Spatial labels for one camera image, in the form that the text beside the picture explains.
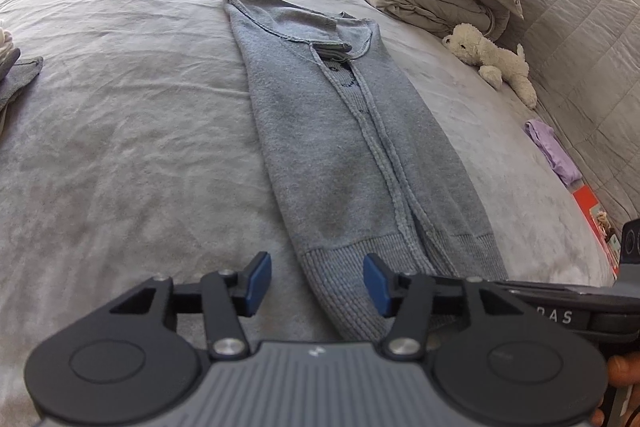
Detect grey knit sweater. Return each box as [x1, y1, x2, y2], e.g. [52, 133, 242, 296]
[224, 0, 506, 340]

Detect white folded clothes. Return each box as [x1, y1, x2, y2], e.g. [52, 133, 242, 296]
[0, 28, 14, 63]

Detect person right hand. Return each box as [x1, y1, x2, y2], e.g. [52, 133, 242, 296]
[608, 352, 640, 426]

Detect orange book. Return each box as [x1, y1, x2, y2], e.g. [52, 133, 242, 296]
[572, 185, 620, 280]

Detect lilac folded cloth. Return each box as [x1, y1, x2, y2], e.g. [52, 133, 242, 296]
[524, 119, 582, 187]

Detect grey bed sheet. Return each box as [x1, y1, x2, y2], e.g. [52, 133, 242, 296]
[1, 0, 613, 426]

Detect white plush dog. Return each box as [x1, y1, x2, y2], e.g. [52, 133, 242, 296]
[442, 23, 538, 109]

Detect grey quilted headboard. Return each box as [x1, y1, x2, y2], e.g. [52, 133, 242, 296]
[500, 0, 640, 230]

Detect grey folded garment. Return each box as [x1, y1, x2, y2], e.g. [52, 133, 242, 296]
[0, 48, 43, 112]

